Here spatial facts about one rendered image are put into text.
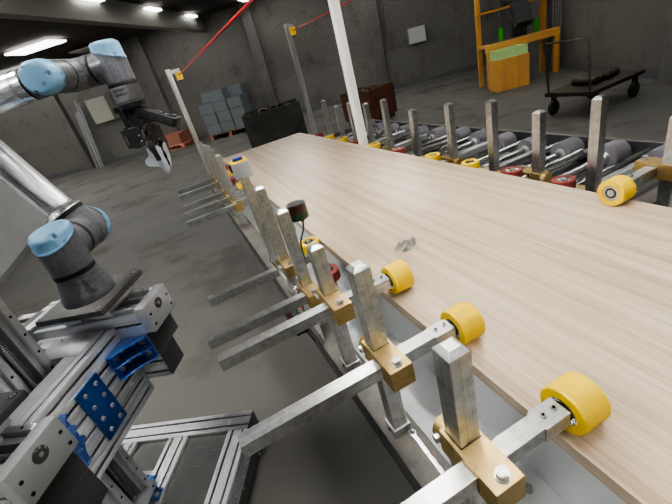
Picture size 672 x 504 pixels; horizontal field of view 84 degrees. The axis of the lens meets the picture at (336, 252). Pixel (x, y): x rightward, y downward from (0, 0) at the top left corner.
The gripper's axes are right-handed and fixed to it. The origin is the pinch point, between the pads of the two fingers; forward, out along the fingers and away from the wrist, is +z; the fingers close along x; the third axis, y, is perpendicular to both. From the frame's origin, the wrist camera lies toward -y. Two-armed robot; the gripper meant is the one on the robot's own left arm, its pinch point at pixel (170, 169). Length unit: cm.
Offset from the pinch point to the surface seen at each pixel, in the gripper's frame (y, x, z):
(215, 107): 394, -1080, 40
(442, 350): -65, 73, 17
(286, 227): -31.3, 7.9, 23.1
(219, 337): -6, 26, 46
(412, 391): -59, 34, 70
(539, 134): -125, -46, 29
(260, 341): -27, 43, 36
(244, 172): -8.6, -35.8, 14.3
